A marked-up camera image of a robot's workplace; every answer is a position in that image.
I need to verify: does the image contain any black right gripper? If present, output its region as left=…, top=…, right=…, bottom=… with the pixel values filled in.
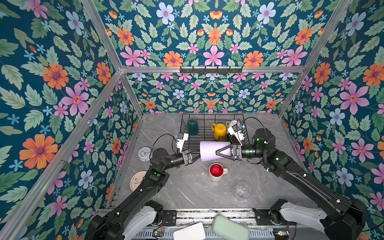
left=217, top=143, right=267, bottom=164

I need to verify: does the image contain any yellow mug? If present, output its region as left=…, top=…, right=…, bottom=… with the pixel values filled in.
left=212, top=123, right=227, bottom=141

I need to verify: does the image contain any white ceramic mug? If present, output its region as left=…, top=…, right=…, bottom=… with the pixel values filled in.
left=226, top=120, right=241, bottom=128

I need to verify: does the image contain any lilac plastic cup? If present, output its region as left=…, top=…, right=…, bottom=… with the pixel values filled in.
left=200, top=141, right=231, bottom=162

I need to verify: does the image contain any white mug red inside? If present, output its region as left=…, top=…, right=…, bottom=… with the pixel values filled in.
left=209, top=164, right=229, bottom=183

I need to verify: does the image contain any dark green mug cream inside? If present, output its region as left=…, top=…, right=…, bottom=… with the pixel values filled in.
left=187, top=119, right=199, bottom=136

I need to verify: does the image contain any clear glass tumbler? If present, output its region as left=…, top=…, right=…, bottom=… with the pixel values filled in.
left=235, top=182, right=252, bottom=200

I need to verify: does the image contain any black mug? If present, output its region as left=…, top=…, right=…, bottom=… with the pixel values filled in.
left=227, top=134, right=239, bottom=144

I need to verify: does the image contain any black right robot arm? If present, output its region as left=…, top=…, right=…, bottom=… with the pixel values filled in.
left=213, top=129, right=366, bottom=240

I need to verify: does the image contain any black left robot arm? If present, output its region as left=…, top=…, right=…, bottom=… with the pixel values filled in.
left=85, top=148, right=200, bottom=240

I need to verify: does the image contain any small white round timer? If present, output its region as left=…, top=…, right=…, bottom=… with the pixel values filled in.
left=138, top=147, right=152, bottom=162

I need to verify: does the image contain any beige alarm clock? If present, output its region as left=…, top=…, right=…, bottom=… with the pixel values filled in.
left=130, top=171, right=147, bottom=191

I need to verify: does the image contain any white rectangular box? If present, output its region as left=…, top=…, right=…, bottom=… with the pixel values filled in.
left=173, top=223, right=206, bottom=240

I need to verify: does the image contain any pale green rectangular box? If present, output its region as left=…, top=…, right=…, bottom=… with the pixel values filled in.
left=212, top=215, right=250, bottom=240

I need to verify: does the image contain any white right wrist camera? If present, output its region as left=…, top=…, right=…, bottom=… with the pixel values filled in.
left=227, top=126, right=245, bottom=146

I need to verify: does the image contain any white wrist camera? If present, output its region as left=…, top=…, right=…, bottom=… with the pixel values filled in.
left=227, top=126, right=245, bottom=146
left=175, top=133, right=189, bottom=153

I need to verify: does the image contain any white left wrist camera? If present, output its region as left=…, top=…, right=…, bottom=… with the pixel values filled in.
left=175, top=133, right=189, bottom=153

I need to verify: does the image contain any black wire dish rack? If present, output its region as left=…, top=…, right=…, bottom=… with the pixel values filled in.
left=178, top=114, right=250, bottom=157

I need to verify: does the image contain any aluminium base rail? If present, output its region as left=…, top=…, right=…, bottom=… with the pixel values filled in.
left=163, top=208, right=299, bottom=228

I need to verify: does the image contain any black wall hook rail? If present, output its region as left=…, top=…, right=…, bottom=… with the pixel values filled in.
left=179, top=66, right=243, bottom=75

